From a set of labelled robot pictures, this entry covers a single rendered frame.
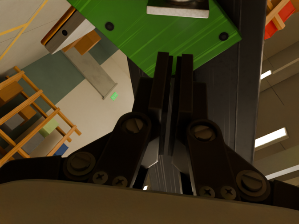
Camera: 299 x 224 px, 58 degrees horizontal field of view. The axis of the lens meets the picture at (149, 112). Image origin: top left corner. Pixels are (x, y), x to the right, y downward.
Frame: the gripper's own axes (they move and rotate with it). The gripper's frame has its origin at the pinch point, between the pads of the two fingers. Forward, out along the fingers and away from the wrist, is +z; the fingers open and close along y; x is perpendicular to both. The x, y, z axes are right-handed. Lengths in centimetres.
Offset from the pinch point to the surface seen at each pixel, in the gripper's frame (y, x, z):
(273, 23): 118, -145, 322
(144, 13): -3.6, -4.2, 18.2
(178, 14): 0.0, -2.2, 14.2
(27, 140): -285, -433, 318
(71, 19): -16.8, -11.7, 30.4
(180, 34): 0.5, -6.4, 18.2
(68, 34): -17.7, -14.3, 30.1
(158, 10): -1.8, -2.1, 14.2
